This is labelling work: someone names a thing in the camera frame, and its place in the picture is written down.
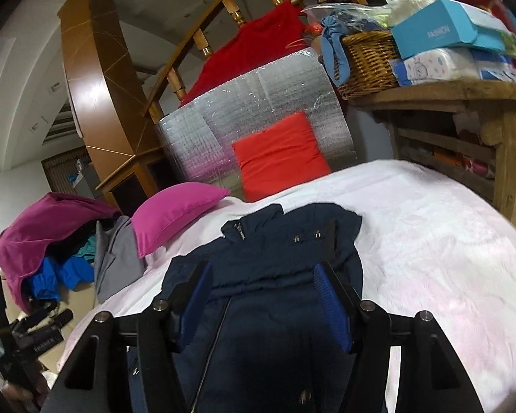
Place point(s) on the red cloth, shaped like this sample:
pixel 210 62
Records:
pixel 249 47

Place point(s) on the grey garment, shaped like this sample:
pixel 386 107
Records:
pixel 116 258

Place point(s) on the woven wooden cabinet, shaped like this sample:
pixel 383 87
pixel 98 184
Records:
pixel 56 172

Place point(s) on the navy puffer jacket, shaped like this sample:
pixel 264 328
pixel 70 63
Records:
pixel 275 258

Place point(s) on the red-orange pillow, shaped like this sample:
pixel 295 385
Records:
pixel 279 155

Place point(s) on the teal garment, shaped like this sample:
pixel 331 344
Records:
pixel 88 249

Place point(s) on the white patterned soft packet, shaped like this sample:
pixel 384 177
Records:
pixel 438 64

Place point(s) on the magenta pillow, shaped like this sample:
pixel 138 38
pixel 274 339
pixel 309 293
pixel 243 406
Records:
pixel 176 215

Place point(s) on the silver foil insulation board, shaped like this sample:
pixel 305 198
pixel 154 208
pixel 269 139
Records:
pixel 206 137

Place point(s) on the blue cloth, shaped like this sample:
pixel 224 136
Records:
pixel 333 38

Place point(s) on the white bed blanket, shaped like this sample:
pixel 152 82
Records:
pixel 434 245

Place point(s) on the blue and white packet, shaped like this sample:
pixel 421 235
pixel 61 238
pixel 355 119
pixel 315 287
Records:
pixel 499 66

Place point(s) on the old wooden table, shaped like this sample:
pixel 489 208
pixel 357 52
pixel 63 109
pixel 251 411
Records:
pixel 456 92

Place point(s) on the clear plastic bag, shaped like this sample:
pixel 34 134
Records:
pixel 357 15

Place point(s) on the magenta velvet cloth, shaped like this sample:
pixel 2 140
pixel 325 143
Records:
pixel 38 232

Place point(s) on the bright blue garment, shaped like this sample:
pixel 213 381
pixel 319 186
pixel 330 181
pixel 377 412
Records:
pixel 69 275

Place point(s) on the wicker basket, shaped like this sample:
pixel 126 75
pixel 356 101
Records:
pixel 370 64

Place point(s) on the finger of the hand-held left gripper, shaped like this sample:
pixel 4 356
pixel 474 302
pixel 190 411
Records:
pixel 47 320

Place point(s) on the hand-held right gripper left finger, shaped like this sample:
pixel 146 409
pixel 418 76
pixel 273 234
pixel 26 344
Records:
pixel 195 292

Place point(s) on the curved wooden column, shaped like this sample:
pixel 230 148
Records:
pixel 94 94

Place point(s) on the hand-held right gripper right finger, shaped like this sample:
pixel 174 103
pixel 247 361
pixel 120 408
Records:
pixel 333 305

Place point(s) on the wooden stair railing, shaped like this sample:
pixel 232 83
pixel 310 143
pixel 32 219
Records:
pixel 205 45

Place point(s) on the light blue cardboard box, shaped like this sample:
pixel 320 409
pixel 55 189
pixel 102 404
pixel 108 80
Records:
pixel 434 30

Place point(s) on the cream fluffy fabric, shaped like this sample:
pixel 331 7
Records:
pixel 417 2

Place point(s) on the person's left forearm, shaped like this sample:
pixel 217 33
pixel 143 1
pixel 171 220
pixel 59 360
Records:
pixel 23 400

